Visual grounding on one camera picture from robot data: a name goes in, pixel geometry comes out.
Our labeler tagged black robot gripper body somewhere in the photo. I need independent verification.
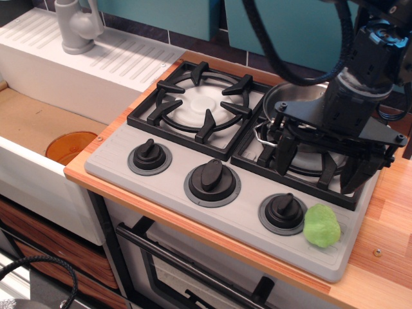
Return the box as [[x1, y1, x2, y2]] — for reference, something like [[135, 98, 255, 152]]
[[274, 70, 406, 167]]

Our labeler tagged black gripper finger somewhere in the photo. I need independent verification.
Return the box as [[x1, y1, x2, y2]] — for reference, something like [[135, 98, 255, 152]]
[[340, 153, 384, 194], [276, 132, 297, 176]]

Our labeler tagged green toy cauliflower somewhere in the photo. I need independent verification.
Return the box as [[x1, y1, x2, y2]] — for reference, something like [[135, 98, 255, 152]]
[[303, 203, 341, 248]]

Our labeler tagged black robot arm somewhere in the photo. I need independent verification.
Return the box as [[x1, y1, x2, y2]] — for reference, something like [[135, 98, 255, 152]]
[[274, 1, 411, 194]]

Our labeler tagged black right stove knob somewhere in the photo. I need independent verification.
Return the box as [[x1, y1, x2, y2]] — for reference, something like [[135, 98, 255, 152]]
[[258, 193, 308, 236]]

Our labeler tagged black stove knob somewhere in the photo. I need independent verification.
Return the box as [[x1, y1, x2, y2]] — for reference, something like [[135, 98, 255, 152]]
[[127, 138, 173, 176], [183, 159, 241, 208], [258, 193, 308, 236]]

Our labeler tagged grey toy stove top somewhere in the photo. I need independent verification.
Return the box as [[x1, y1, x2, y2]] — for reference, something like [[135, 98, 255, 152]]
[[83, 59, 394, 284]]

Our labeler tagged black middle stove knob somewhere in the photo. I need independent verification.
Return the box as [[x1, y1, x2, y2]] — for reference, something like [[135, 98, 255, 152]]
[[183, 159, 241, 208]]

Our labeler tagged black left stove knob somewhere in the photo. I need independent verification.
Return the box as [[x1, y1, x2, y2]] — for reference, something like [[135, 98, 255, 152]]
[[127, 138, 173, 176]]

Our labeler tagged black right burner grate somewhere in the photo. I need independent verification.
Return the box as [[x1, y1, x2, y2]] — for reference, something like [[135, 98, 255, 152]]
[[231, 115, 378, 211]]

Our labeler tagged black burner grate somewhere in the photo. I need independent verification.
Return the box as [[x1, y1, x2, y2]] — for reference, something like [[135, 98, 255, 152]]
[[127, 61, 269, 161], [231, 115, 378, 211]]

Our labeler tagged black left burner grate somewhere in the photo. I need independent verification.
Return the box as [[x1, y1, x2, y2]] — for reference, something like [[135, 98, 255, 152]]
[[127, 61, 269, 161]]

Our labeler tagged orange plastic bowl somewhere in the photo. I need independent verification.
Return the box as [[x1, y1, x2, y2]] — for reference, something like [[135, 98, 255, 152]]
[[45, 131, 97, 165]]

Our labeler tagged grey toy faucet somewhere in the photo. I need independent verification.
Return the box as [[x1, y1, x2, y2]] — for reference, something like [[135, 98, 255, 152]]
[[55, 0, 104, 55]]

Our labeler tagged white toy sink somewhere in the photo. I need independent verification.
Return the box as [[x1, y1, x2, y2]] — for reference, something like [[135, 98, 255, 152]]
[[1, 8, 183, 245]]

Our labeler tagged wood grain drawer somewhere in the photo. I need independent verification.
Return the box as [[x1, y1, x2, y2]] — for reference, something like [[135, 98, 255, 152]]
[[1, 196, 127, 308]]

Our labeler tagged oven door with handle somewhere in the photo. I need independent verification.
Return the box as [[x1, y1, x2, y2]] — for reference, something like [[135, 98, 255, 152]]
[[116, 217, 334, 308]]

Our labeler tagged black braided cable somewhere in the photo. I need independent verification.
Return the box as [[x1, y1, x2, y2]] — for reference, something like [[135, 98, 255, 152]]
[[0, 255, 79, 309]]

